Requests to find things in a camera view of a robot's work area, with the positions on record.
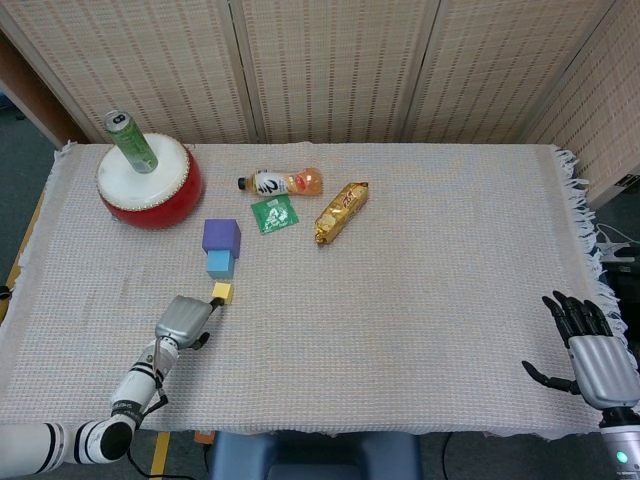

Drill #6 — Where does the white cable bundle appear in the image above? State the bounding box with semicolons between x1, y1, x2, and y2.
594;223;640;261

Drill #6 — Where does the tall green drink can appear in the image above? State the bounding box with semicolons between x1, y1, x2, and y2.
103;109;159;173

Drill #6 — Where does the black floor cable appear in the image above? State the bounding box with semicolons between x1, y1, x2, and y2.
127;428;211;479

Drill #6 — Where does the red drum white skin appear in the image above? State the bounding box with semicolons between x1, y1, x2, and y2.
96;132;205;231

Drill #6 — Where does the beige woven tablecloth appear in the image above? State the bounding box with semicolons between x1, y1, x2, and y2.
0;141;629;441

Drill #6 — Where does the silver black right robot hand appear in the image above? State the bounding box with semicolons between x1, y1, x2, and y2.
520;290;640;410

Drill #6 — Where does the woven bamboo screen panel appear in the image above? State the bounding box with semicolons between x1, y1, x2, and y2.
519;0;640;209
0;0;264;146
227;0;444;146
399;0;619;146

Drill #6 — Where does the brown wooden cabinet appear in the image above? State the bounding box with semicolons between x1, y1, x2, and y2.
0;29;84;146

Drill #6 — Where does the orange drink plastic bottle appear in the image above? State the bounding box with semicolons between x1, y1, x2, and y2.
237;167;324;198

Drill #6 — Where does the medium blue cube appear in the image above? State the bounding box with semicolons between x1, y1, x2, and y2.
206;248;236;280

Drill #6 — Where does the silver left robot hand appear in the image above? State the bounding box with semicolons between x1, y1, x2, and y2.
153;294;226;351

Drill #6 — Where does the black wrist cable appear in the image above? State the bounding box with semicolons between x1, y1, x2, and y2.
142;379;169;416

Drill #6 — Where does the black equipment box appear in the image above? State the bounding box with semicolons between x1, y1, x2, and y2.
599;257;640;301

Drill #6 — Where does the gold snack packet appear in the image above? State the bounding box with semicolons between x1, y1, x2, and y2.
313;181;370;246

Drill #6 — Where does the large purple cube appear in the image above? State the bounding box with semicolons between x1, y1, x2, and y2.
201;218;243;259

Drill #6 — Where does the green foil sachet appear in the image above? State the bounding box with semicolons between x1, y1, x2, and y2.
250;195;300;236

